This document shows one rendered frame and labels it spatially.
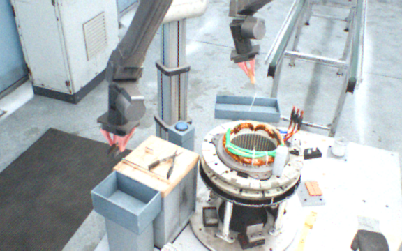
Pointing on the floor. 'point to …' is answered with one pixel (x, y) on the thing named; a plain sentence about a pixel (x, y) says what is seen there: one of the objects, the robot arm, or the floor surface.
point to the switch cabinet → (66, 44)
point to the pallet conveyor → (357, 38)
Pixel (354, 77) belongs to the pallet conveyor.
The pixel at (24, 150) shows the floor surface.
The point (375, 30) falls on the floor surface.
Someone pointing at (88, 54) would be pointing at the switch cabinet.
